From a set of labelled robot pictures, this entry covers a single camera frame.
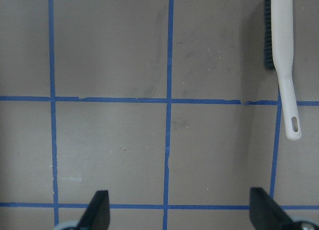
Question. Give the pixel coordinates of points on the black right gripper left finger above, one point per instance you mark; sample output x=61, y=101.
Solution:
x=97, y=214

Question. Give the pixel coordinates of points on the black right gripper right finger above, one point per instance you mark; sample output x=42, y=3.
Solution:
x=265, y=213

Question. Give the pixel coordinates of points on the white hand brush black bristles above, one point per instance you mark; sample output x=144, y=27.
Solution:
x=279, y=55

